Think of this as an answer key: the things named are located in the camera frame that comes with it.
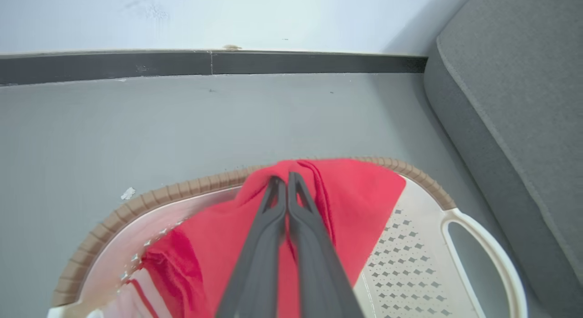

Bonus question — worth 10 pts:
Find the black baseboard strip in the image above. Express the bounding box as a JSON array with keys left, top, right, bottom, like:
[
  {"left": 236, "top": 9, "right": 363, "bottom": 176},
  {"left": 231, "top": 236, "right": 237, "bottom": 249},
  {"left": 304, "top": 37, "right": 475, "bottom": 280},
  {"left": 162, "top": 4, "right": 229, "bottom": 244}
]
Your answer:
[{"left": 0, "top": 49, "right": 429, "bottom": 86}]

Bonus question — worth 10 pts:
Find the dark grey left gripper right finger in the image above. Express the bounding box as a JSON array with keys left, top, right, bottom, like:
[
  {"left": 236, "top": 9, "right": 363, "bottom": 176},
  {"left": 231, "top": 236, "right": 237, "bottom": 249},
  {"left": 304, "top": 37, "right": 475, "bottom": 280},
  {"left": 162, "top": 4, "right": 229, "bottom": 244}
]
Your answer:
[{"left": 287, "top": 171, "right": 366, "bottom": 318}]

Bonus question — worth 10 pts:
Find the red and white garment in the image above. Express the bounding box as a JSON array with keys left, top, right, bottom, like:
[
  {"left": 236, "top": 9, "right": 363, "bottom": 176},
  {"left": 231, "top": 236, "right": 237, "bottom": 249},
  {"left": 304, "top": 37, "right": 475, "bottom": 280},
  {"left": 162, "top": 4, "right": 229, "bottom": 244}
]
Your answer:
[{"left": 87, "top": 159, "right": 407, "bottom": 318}]

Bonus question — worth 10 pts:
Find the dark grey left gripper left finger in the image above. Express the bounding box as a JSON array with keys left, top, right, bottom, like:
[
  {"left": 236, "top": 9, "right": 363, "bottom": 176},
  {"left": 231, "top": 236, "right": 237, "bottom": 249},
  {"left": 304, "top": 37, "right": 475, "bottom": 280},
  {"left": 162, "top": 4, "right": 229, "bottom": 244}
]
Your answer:
[{"left": 215, "top": 175, "right": 287, "bottom": 318}]

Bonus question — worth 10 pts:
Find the cream perforated laundry basket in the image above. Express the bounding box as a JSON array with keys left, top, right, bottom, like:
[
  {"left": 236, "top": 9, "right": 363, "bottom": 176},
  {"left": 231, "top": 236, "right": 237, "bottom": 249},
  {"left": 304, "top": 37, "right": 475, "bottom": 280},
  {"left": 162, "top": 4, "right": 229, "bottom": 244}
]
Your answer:
[{"left": 47, "top": 156, "right": 528, "bottom": 318}]

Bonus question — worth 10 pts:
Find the grey fabric sofa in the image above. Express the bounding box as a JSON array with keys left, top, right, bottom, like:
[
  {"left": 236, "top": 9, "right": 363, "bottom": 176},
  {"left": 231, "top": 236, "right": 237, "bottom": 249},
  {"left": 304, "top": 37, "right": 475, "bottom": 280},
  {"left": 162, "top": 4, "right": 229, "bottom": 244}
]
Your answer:
[{"left": 423, "top": 0, "right": 583, "bottom": 318}]

